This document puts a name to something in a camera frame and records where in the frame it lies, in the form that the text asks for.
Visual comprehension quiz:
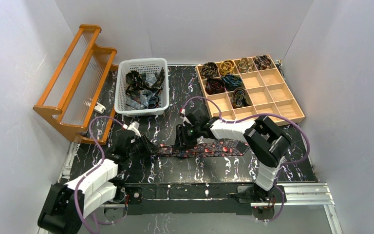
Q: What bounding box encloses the dark paisley red-dotted tie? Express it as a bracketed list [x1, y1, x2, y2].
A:
[155, 140, 250, 158]

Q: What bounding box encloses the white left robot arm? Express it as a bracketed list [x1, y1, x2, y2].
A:
[37, 130, 160, 234]

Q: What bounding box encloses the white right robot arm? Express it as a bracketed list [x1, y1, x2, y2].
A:
[173, 113, 291, 201]

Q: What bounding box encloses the pile of ties in basket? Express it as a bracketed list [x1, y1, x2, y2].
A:
[126, 68, 165, 110]

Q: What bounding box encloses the rolled maroon tie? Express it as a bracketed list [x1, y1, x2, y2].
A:
[205, 78, 225, 95]

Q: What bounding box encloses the white plug on table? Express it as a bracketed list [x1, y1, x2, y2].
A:
[94, 102, 106, 114]

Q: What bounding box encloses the rolled grey striped tie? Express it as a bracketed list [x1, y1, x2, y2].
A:
[231, 88, 249, 108]

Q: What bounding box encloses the light wooden compartment tray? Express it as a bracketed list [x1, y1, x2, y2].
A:
[196, 55, 305, 123]

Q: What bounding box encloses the rolled blue patterned tie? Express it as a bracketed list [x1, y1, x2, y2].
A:
[221, 74, 243, 91]

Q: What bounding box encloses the rolled black gold tie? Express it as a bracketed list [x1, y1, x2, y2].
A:
[200, 62, 219, 79]

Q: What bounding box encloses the white plastic basket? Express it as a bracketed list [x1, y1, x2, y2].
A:
[114, 58, 169, 117]

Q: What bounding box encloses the rolled yellow tie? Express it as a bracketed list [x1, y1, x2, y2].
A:
[219, 59, 237, 76]

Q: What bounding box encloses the orange wooden rack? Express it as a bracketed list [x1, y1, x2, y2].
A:
[33, 24, 118, 144]

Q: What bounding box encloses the rolled brown patterned tie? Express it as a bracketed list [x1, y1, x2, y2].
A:
[237, 58, 254, 73]

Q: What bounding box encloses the rolled dark striped tie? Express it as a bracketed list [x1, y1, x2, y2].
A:
[254, 55, 272, 70]

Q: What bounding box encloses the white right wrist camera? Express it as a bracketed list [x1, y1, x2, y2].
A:
[179, 109, 192, 126]

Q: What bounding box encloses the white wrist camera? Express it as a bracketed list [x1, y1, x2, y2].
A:
[122, 121, 141, 137]
[179, 109, 192, 126]

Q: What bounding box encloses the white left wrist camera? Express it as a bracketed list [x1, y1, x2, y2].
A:
[122, 121, 141, 137]

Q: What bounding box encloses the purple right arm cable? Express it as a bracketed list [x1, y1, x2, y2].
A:
[182, 96, 311, 169]

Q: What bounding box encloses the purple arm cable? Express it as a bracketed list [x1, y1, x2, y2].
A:
[182, 96, 311, 169]
[74, 116, 128, 234]

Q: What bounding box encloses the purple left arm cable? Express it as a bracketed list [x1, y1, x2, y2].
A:
[74, 116, 128, 234]

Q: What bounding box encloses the aluminium frame rail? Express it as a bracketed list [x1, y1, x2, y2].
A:
[100, 182, 343, 234]

